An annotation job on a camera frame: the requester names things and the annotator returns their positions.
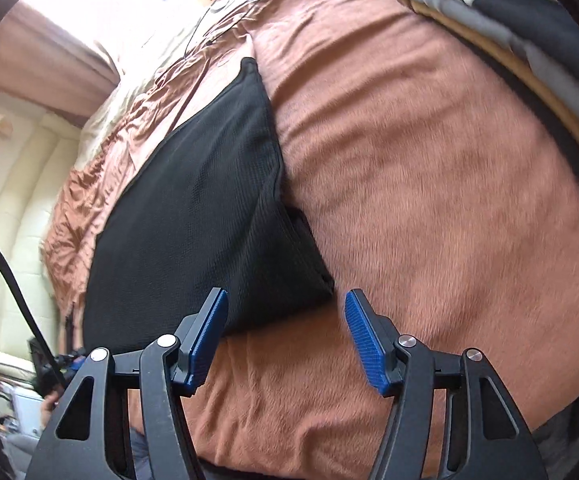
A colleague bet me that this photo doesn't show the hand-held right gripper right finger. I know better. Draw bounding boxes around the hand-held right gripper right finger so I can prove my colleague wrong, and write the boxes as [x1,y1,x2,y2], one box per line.
[344,288,550,480]

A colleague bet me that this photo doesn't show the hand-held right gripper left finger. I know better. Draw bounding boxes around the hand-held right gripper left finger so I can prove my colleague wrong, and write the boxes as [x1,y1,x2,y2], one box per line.
[26,287,230,480]

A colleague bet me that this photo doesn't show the black shirt floral trim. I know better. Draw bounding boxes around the black shirt floral trim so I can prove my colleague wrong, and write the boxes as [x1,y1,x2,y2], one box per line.
[82,56,335,356]

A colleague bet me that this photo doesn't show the person's left hand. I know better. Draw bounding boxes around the person's left hand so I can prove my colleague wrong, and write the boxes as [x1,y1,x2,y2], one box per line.
[39,392,62,428]

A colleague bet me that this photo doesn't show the cream padded headboard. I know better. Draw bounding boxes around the cream padded headboard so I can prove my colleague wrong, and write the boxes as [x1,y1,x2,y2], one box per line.
[0,105,87,376]

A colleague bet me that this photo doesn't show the brown blanket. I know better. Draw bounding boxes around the brown blanket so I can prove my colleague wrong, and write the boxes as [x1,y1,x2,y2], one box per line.
[42,0,579,480]

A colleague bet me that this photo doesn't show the pink curtain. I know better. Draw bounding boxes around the pink curtain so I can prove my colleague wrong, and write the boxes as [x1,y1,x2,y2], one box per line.
[0,0,120,121]

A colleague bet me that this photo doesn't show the cream bed sheet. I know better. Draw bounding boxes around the cream bed sheet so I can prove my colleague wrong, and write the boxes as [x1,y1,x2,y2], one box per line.
[76,0,290,173]

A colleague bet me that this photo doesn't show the brown folded garment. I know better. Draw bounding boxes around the brown folded garment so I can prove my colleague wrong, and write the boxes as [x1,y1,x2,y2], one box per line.
[408,0,579,131]

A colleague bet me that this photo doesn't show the grey folded garment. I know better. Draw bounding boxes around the grey folded garment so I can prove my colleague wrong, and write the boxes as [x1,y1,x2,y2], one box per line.
[378,0,575,106]

